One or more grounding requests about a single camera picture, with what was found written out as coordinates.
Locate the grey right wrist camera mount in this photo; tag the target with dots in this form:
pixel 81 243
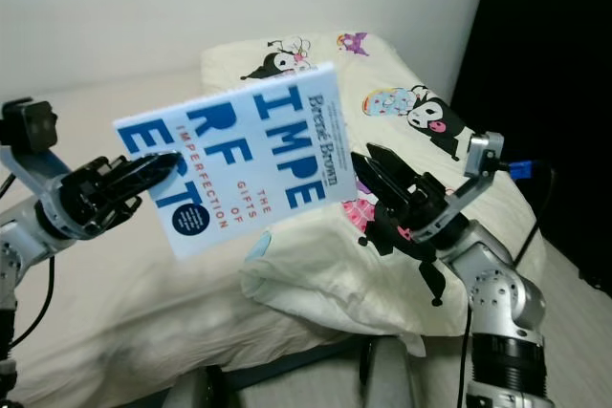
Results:
pixel 473 193

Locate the silver robot right leg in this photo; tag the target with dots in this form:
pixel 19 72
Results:
pixel 397 375

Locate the cream cartoon-print quilt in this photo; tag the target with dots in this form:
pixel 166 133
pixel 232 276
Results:
pixel 325 284

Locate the white blue-lettered book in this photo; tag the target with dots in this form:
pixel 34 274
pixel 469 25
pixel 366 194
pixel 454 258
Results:
pixel 249 140

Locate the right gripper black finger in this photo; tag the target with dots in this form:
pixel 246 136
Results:
pixel 379 171
pixel 384 204

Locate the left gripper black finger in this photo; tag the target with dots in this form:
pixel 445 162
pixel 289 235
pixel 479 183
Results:
pixel 151 174
pixel 135 204

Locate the silver robot leg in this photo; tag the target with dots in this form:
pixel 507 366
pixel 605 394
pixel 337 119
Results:
pixel 397 375
pixel 212 389

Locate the silver robot left leg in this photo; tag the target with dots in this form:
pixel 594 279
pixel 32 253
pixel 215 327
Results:
pixel 212 389

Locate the dark bed frame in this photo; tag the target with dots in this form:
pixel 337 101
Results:
pixel 277 365

